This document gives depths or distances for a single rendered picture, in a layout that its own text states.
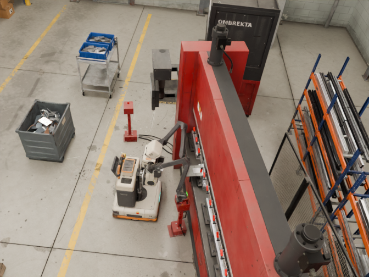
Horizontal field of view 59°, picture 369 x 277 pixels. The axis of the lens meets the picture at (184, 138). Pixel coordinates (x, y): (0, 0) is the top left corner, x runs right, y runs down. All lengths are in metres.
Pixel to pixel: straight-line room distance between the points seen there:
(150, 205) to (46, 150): 1.99
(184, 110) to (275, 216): 2.58
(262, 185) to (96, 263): 2.85
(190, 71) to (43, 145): 2.72
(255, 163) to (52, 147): 3.66
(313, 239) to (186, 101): 3.08
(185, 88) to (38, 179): 2.86
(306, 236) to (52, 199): 4.23
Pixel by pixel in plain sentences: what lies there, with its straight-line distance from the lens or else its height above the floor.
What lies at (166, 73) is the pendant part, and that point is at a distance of 4.55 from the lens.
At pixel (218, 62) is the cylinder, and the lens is 3.99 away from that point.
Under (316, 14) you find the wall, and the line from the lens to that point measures 11.35.
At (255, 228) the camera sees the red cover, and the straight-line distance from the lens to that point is 2.55.
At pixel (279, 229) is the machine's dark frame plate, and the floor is 2.30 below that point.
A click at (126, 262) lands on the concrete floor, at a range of 4.86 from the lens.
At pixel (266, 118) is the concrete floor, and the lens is 7.05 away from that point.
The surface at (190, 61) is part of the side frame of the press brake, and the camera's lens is 4.30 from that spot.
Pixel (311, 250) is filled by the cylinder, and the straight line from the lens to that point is 2.10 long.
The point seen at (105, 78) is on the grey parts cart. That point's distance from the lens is 7.13.
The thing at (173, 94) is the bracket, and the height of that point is 1.15.
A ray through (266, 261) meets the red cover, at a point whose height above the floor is 2.30.
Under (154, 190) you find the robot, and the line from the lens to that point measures 5.09.
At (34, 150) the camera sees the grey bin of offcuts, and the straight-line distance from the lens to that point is 5.92.
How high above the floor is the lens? 4.43
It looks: 45 degrees down
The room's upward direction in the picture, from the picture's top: 6 degrees clockwise
